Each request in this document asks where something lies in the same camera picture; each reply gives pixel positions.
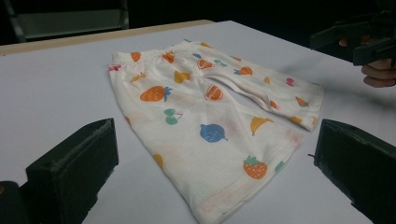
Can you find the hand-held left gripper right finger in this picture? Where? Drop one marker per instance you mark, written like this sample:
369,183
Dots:
361,168

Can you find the white fruit print pants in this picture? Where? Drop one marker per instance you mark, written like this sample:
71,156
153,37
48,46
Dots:
193,118

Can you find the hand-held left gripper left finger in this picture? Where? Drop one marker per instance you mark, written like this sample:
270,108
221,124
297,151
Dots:
71,165

